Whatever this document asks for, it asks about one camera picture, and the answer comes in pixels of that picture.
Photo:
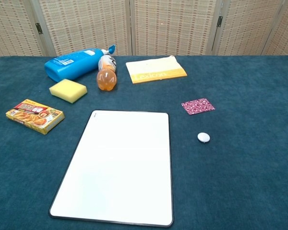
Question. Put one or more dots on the orange drink bottle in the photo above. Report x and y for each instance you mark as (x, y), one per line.
(106, 74)

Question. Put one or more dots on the yellow folded towel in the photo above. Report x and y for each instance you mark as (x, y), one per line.
(154, 69)

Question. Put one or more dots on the pink patterned square cloth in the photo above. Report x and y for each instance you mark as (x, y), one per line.
(198, 106)

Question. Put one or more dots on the blue plastic bottle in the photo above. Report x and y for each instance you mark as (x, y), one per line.
(72, 64)

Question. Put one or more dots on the yellow curry box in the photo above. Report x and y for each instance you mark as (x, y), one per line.
(35, 116)

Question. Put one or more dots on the white round magnet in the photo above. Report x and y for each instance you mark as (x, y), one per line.
(203, 137)

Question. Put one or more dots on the woven folding screen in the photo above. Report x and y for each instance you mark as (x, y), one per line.
(144, 26)

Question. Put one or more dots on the yellow sponge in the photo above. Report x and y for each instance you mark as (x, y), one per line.
(68, 90)

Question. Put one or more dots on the white rectangular board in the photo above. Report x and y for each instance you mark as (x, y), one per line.
(120, 167)

